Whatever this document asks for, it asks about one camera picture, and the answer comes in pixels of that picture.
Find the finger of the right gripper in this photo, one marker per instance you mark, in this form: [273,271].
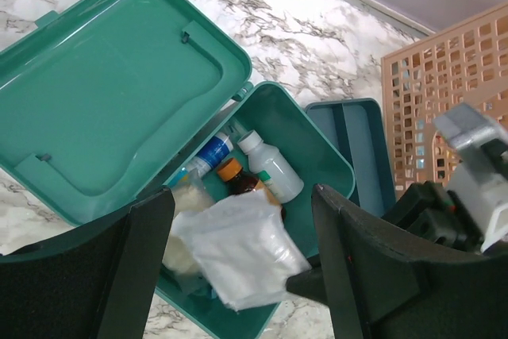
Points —
[309,284]

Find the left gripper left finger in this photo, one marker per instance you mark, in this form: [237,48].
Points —
[94,281]

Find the cream cotton ball bag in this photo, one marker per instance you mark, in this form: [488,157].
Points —
[190,200]

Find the peach file organizer rack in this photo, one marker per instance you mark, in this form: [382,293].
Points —
[464,63]

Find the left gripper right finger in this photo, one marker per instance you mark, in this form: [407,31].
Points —
[380,281]

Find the small white grey-cap bottle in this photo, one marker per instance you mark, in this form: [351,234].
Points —
[268,163]

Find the dark blue divided tray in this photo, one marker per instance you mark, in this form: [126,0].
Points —
[355,128]

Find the white gauze packet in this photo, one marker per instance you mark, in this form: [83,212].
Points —
[244,251]

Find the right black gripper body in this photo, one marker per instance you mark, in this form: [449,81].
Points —
[430,212]

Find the blue cotton swab packet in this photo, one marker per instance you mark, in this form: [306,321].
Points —
[181,175]

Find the teal medicine kit box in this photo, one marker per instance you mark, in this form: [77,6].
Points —
[102,104]

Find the brown bottle orange cap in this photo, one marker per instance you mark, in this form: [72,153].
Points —
[240,181]

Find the white bottle blue cap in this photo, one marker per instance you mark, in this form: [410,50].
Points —
[210,155]

